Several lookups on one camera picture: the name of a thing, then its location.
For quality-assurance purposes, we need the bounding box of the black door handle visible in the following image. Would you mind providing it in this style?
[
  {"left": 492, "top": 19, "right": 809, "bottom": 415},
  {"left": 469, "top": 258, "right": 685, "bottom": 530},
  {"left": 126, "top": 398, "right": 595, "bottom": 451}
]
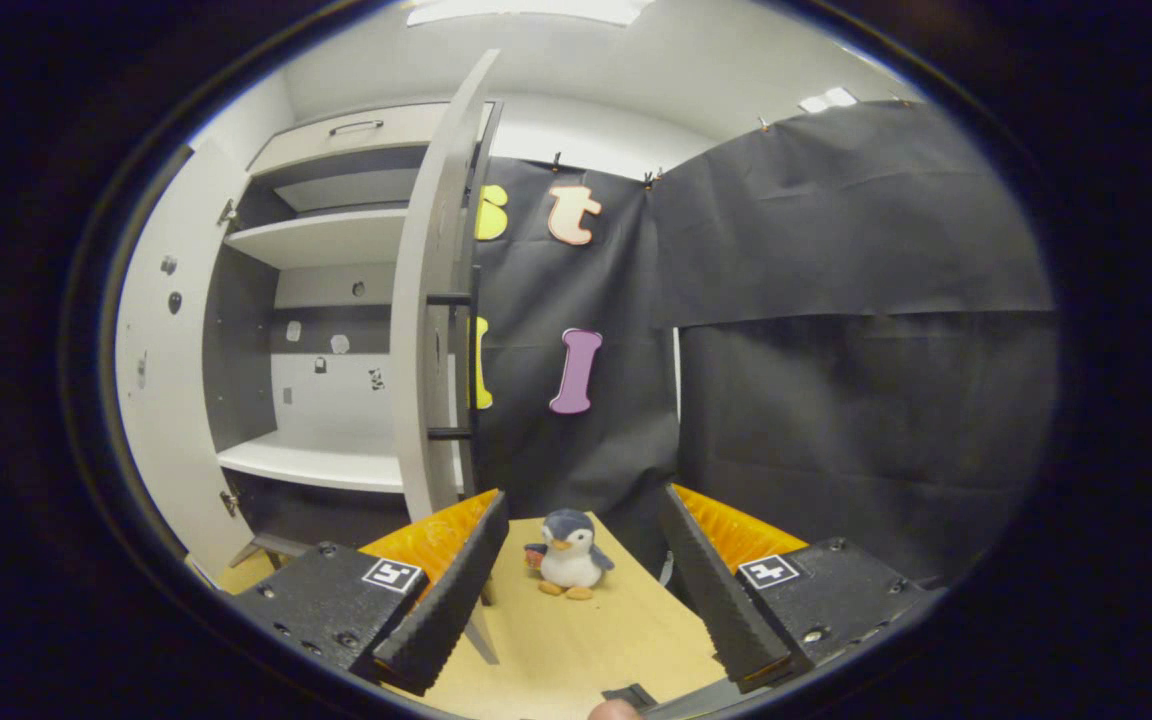
[{"left": 425, "top": 285, "right": 483, "bottom": 447}]

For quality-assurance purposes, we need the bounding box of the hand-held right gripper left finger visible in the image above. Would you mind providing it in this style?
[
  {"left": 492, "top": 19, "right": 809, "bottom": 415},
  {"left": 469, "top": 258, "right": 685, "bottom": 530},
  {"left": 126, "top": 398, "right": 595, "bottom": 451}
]
[{"left": 231, "top": 489, "right": 511, "bottom": 697}]

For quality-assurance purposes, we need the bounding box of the large ceiling light panel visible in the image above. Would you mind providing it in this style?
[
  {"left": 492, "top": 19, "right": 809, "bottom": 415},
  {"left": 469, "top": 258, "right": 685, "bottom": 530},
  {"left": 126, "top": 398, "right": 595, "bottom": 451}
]
[{"left": 405, "top": 0, "right": 653, "bottom": 28}]

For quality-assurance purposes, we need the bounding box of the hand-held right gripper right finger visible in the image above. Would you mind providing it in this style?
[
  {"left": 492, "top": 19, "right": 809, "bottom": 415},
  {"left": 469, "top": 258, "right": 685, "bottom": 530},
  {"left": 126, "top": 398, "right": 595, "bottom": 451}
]
[{"left": 657, "top": 484, "right": 927, "bottom": 694}]

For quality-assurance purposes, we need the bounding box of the white cabinet shelf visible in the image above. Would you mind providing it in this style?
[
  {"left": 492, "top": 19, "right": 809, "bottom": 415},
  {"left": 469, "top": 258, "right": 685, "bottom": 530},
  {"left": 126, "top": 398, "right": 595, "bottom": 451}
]
[{"left": 223, "top": 207, "right": 409, "bottom": 270}]

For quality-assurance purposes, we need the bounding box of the white cabinet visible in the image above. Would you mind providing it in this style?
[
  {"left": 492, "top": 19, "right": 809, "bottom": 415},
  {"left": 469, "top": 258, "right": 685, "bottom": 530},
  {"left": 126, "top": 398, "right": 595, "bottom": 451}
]
[{"left": 200, "top": 100, "right": 469, "bottom": 573}]

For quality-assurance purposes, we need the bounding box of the white cabinet door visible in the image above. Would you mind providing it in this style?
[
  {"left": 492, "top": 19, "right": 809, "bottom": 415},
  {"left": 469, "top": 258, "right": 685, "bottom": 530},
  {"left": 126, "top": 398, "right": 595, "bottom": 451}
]
[
  {"left": 390, "top": 49, "right": 506, "bottom": 667},
  {"left": 114, "top": 138, "right": 259, "bottom": 583}
]

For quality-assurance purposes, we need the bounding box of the penguin plush toy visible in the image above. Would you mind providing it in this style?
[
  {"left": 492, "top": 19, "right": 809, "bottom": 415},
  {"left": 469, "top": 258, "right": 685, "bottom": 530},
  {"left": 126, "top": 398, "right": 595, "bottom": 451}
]
[{"left": 523, "top": 508, "right": 616, "bottom": 602}]

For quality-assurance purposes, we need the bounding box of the small ceiling light panel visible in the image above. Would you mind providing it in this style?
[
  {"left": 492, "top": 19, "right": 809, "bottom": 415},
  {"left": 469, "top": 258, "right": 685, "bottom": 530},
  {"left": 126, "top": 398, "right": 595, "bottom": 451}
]
[{"left": 798, "top": 86, "right": 860, "bottom": 115}]

